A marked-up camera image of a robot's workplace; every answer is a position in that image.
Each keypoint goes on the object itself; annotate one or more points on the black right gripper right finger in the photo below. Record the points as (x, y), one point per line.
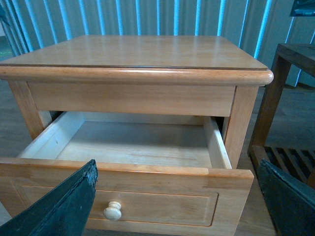
(290, 202)

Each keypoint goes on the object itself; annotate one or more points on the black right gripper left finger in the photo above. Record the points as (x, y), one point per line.
(63, 211)

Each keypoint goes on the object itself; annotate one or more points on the wooden drawer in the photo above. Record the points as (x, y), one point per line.
(158, 174)

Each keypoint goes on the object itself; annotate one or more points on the dark wooden side table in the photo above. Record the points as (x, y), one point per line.
(298, 162)

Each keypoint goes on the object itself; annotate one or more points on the light wooden nightstand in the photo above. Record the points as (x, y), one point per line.
(170, 75)

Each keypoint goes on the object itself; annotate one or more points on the dark object on side table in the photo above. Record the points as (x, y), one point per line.
(303, 8)

